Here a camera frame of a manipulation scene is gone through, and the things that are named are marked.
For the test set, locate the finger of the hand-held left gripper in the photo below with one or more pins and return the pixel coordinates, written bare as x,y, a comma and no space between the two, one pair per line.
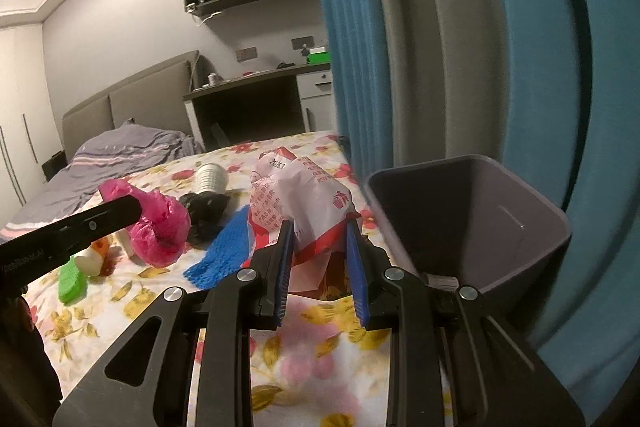
75,232

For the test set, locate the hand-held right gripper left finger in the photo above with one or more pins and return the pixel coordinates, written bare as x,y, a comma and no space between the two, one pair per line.
285,272

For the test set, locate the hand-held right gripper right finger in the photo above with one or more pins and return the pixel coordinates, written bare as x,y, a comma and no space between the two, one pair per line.
357,272

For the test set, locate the orange print paper cup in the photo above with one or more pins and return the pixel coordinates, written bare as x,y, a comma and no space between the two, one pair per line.
95,257

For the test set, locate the plain white paper cup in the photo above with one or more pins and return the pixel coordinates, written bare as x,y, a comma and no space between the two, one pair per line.
125,243

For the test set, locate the blue foam net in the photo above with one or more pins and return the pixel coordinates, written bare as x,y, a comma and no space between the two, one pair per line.
225,252

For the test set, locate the red white paper bag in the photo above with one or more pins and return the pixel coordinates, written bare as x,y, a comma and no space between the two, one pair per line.
300,197

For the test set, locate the large pink plastic bag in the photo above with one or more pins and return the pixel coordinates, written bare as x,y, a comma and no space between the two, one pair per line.
160,227

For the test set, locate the black plastic bag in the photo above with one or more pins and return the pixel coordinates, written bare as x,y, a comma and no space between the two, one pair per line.
205,212

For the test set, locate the grey plastic bin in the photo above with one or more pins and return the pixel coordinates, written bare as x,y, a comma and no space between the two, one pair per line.
450,217

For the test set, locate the white ribbed paper cup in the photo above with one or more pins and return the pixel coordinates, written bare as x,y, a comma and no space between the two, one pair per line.
210,177

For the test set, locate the black bedside stand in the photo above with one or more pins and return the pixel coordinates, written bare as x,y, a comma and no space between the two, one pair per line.
54,167

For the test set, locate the grey striped duvet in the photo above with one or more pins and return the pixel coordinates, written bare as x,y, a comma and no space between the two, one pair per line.
100,162

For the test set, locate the floral bed sheet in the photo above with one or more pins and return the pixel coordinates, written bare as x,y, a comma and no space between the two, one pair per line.
320,357

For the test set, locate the white wardrobe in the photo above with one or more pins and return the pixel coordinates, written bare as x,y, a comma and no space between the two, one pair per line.
20,107

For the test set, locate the grey padded headboard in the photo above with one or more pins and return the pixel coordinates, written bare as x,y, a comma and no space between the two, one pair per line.
145,102

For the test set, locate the white drawer cabinet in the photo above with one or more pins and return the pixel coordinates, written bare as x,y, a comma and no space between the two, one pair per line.
317,107

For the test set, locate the dark wooden desk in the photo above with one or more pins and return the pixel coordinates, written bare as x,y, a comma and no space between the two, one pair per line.
240,82

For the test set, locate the small white jars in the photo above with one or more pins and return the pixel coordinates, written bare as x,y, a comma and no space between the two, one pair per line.
212,80

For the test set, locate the blue curtain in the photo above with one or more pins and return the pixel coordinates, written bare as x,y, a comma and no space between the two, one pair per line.
350,57
600,107

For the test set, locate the green box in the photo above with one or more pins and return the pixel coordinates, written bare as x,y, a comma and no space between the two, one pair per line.
320,57

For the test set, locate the grey curtain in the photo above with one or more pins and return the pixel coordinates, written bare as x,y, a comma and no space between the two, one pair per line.
440,57

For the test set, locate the white clip lamp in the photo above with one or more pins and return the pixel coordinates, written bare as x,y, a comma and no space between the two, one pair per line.
192,8

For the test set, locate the dark wall socket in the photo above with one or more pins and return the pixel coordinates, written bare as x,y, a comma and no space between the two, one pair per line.
302,43
246,54

